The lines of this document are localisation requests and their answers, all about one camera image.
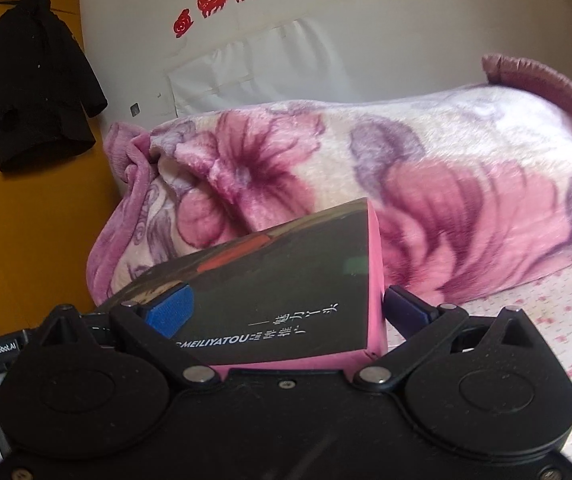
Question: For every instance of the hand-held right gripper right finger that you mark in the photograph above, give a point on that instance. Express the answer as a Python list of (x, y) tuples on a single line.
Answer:
[(410, 309)]

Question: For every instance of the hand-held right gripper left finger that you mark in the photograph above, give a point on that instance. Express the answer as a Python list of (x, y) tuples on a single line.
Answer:
[(171, 311)]

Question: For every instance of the yellow wardrobe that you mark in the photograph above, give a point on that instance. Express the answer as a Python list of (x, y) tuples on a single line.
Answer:
[(31, 220)]

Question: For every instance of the pink floral blanket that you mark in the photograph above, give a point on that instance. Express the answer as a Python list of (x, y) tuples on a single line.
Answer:
[(415, 170)]

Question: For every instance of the black coat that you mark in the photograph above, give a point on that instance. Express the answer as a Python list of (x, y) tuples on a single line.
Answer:
[(36, 85)]

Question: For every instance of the square wall hook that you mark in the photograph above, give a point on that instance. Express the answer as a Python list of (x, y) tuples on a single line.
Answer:
[(135, 108)]

